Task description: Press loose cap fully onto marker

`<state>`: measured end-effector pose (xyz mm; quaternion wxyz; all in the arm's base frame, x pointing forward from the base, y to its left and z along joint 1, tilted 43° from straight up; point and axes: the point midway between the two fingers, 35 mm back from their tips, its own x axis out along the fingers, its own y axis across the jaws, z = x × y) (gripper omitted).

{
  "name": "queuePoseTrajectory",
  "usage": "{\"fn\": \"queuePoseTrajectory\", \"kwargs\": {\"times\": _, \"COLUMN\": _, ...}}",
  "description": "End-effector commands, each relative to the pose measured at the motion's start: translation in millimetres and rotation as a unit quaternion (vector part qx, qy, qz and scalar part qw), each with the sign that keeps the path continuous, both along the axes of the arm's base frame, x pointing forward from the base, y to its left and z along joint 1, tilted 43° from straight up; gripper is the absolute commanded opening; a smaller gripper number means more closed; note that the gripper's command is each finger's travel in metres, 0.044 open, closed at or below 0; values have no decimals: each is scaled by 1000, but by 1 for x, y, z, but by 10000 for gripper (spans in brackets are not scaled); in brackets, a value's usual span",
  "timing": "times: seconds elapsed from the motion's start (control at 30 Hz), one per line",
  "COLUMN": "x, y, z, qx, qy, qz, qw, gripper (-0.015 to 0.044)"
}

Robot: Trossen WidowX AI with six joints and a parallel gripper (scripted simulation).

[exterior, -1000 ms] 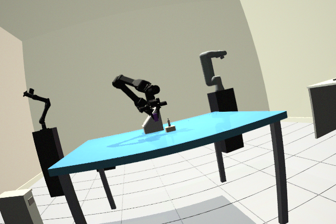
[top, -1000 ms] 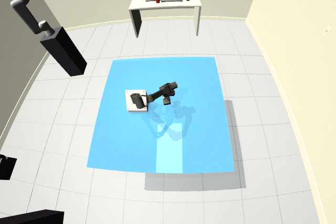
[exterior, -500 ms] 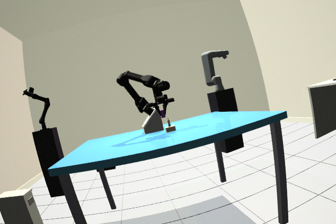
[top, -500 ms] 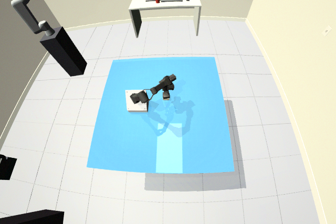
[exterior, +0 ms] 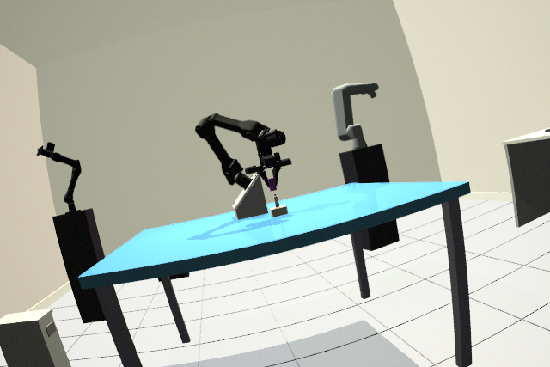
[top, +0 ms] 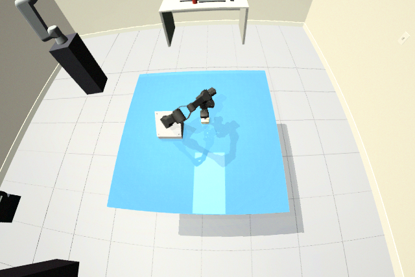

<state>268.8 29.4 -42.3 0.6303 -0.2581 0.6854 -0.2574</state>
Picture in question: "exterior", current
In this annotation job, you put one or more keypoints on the purple marker cap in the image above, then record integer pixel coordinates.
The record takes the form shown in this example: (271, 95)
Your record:
(272, 184)

